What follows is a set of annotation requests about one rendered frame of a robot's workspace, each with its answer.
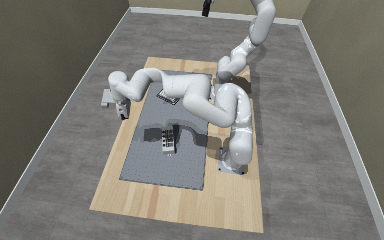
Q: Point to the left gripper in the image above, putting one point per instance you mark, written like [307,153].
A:
[123,110]

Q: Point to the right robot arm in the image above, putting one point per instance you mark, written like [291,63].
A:
[259,28]

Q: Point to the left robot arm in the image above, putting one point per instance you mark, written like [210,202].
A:
[231,108]

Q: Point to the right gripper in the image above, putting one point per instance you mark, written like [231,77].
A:
[206,8]

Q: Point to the grey operator panel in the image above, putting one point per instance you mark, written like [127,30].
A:
[168,140]

